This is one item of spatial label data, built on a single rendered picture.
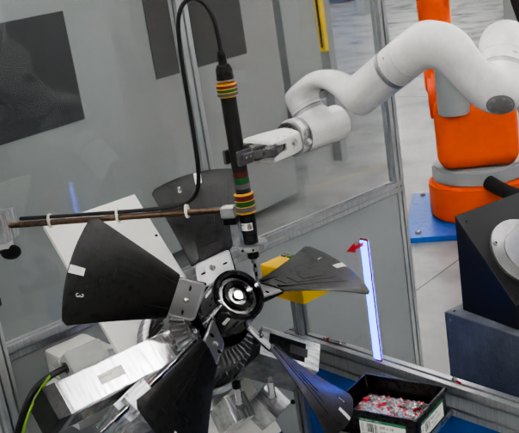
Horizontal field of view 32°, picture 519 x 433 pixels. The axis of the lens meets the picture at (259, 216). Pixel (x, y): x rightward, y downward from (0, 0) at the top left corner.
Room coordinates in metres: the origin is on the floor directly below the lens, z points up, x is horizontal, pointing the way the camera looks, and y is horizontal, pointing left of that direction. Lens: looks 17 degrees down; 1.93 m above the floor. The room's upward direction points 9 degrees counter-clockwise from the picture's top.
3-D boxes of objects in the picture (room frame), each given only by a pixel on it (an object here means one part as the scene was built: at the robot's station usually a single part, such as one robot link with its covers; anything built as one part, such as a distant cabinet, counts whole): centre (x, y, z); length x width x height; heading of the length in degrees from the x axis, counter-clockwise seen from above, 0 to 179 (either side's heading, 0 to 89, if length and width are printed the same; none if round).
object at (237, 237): (1.91, 0.04, 1.34); 0.09 x 0.07 x 0.10; 74
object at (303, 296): (2.37, -0.07, 1.02); 0.16 x 0.10 x 0.11; 39
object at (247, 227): (1.91, 0.03, 1.49); 0.04 x 0.04 x 0.46
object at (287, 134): (1.98, -0.06, 1.49); 0.11 x 0.10 x 0.07; 129
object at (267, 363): (1.96, 0.01, 0.98); 0.20 x 0.16 x 0.20; 39
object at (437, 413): (1.90, -0.23, 0.84); 0.22 x 0.17 x 0.07; 53
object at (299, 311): (2.37, -0.07, 0.92); 0.03 x 0.03 x 0.12; 39
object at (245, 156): (1.89, -0.01, 1.50); 0.07 x 0.03 x 0.03; 129
